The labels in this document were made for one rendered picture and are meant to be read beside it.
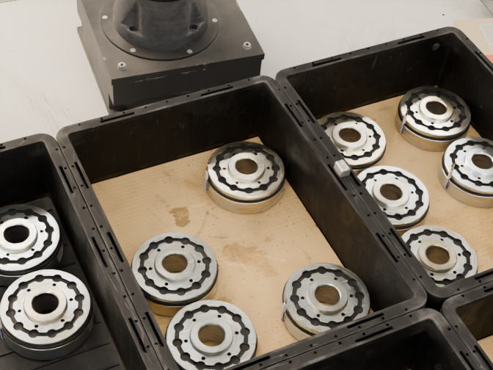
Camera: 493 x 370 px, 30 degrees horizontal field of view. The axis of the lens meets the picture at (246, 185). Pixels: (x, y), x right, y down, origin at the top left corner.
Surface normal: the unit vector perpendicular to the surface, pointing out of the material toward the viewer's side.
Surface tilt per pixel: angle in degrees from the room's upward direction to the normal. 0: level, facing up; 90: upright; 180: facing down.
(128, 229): 0
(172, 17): 74
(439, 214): 0
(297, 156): 90
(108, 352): 0
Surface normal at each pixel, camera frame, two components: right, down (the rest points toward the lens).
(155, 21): -0.06, 0.52
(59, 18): 0.07, -0.66
